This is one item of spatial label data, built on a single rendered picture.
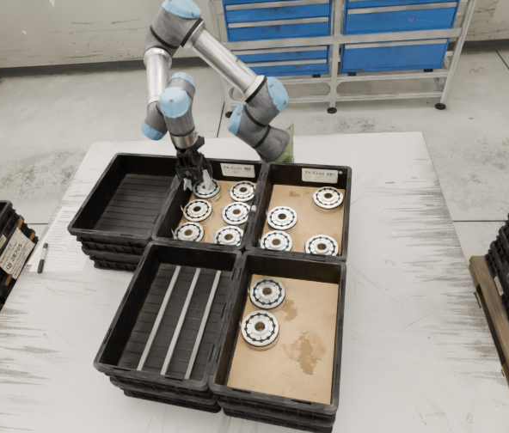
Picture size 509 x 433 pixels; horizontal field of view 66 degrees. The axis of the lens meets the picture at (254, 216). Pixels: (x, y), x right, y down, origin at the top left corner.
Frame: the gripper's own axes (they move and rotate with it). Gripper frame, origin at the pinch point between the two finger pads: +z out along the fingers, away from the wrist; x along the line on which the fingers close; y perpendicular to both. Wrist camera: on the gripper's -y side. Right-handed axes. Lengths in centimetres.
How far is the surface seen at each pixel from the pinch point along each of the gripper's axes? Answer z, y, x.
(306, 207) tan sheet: 14.5, -3.5, 34.7
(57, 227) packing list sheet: 27, -4, -67
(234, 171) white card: 9.2, -16.8, 8.1
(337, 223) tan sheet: 14.5, 4.0, 45.0
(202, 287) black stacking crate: 14.6, 29.6, 2.9
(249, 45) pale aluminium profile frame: 38, -180, -4
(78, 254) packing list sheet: 27, 9, -52
